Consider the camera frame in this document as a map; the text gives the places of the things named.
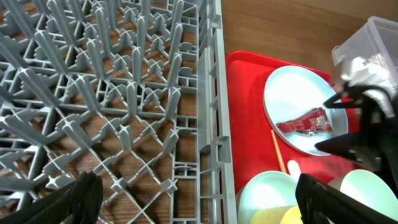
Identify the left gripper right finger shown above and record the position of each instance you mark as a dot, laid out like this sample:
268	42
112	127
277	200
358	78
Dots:
321	203

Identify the clear plastic bin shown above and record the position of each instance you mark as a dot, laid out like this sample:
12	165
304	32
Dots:
376	39

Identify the grey dishwasher rack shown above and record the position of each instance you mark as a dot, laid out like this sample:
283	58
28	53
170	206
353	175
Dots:
133	91

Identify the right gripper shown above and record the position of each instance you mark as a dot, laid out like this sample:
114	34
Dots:
375	146

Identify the yellow plastic cup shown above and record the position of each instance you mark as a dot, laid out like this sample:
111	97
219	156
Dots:
278	215

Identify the red plastic tray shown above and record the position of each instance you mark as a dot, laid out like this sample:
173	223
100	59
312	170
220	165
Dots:
251	140

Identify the mint green bowl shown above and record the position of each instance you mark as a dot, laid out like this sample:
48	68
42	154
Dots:
369	189

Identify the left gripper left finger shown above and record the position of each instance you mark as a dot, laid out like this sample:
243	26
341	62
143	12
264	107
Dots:
78	202

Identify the light blue plate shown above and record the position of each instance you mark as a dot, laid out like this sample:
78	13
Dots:
290	92

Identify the red snack wrapper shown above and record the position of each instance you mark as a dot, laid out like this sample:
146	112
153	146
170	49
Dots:
314	121

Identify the light blue bowl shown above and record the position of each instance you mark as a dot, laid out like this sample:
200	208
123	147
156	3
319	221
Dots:
266	191

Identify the wooden chopstick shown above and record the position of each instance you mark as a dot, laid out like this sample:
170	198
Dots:
278	153

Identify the white tissue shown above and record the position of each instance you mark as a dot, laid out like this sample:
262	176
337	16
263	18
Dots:
371	71

